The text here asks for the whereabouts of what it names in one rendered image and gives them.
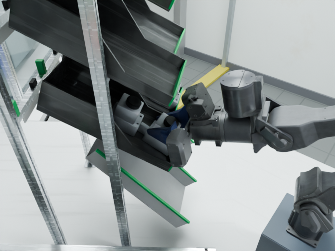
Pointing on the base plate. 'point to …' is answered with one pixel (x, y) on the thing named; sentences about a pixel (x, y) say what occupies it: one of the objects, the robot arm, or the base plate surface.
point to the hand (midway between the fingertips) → (167, 125)
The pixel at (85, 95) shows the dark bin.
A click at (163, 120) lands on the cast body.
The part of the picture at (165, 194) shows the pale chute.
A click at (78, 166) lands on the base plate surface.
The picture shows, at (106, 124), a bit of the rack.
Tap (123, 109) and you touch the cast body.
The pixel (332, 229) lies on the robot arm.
